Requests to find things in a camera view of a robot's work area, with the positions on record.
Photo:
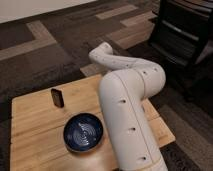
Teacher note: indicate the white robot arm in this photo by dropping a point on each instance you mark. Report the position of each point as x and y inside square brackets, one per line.
[121, 91]

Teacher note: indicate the dark blue bowl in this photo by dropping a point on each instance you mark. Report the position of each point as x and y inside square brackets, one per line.
[83, 132]

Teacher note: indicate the black shelf cabinet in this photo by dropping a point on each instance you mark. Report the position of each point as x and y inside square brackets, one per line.
[182, 30]

